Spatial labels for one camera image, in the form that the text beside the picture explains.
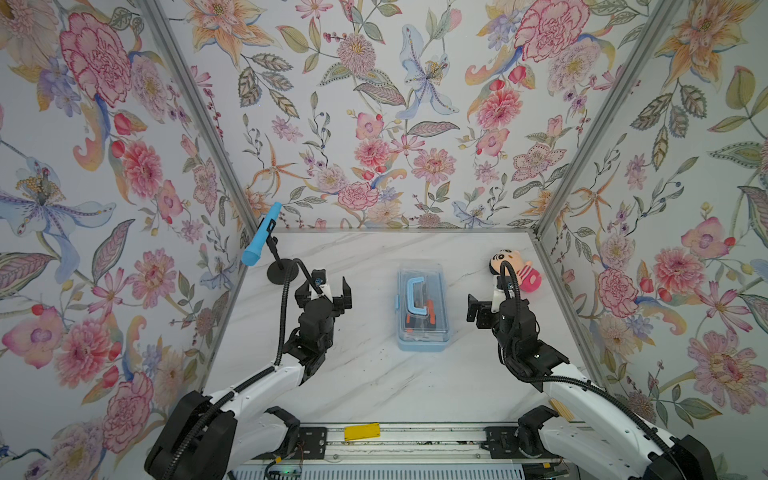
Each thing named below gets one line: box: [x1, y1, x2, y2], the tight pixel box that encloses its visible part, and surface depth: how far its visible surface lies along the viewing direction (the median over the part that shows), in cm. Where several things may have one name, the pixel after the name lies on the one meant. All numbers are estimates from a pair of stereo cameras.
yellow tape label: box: [344, 423, 381, 441], surface depth 77 cm
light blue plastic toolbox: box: [394, 263, 450, 352], surface depth 88 cm
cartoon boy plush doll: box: [489, 249, 543, 293], surface depth 103 cm
